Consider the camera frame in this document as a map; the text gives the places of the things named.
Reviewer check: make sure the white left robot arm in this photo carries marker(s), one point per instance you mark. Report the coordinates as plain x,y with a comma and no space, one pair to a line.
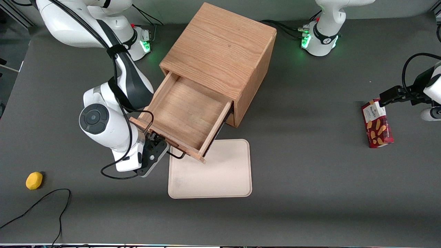
324,41

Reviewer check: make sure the beige plastic tray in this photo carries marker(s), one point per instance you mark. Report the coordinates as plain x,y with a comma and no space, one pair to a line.
220,172

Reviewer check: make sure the wooden drawer cabinet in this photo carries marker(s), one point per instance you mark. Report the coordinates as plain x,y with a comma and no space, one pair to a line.
220,44

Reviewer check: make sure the dark aluminium frame profile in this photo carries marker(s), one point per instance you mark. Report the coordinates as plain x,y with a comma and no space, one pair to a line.
17,13
437,15

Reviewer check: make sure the red tartan shortbread cookie box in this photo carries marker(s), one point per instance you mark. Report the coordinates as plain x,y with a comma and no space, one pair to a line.
378,127

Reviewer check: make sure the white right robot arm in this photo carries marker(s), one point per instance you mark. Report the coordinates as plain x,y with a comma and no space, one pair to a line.
113,134

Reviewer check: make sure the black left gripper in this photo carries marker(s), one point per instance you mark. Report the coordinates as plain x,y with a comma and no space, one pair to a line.
416,91

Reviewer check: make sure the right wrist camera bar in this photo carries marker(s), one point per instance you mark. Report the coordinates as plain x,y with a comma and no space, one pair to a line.
153,160

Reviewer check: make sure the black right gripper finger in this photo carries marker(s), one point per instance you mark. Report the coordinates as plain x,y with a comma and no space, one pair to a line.
156,139

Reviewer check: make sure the yellow lemon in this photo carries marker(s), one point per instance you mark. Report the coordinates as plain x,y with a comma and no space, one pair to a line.
34,181

